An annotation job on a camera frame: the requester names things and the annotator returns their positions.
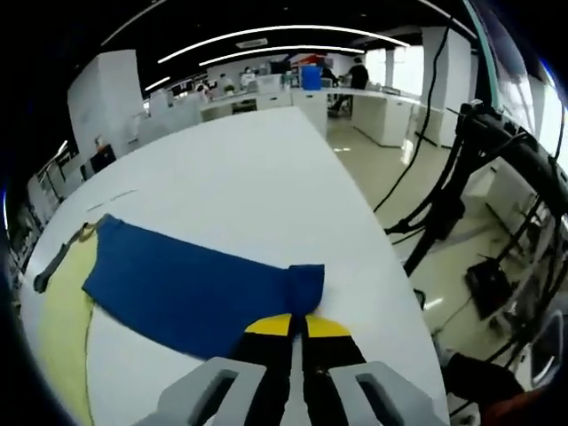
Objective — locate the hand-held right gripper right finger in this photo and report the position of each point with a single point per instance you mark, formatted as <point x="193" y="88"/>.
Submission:
<point x="337" y="377"/>

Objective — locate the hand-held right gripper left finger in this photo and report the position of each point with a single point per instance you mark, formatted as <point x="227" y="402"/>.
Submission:
<point x="266" y="381"/>

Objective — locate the yellow-green blue grey garment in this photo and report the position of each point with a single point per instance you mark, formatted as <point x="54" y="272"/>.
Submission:
<point x="177" y="284"/>

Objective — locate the black floor box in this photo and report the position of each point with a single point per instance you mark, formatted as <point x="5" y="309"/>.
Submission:
<point x="488" y="284"/>

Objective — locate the black equipment stand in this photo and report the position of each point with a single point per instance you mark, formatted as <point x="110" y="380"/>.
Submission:
<point x="448" y="213"/>

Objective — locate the white lab counter cabinet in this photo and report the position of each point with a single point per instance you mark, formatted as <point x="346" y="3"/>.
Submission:
<point x="373" y="115"/>

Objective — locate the black low cabinet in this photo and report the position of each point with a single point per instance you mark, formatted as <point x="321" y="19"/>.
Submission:
<point x="103" y="160"/>

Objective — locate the blue plastic container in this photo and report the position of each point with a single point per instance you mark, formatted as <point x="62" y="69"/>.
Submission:
<point x="310" y="78"/>

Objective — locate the white square column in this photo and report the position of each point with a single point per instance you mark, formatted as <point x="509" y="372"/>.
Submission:
<point x="106" y="102"/>

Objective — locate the long ceiling light strip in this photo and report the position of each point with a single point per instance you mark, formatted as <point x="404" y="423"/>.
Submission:
<point x="284" y="49"/>
<point x="284" y="30"/>

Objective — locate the ceiling air conditioner vent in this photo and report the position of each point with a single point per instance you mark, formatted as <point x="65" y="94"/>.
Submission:
<point x="253" y="43"/>

